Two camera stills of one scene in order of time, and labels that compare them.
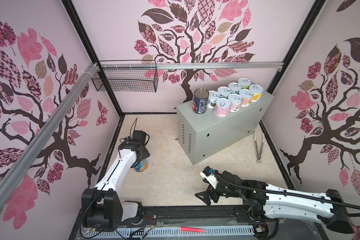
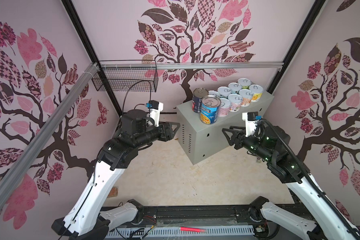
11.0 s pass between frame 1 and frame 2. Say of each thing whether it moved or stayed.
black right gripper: moved
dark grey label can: stayed
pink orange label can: stayed
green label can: stayed
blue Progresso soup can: moved
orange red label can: stayed
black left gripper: moved
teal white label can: stayed
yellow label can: stayed
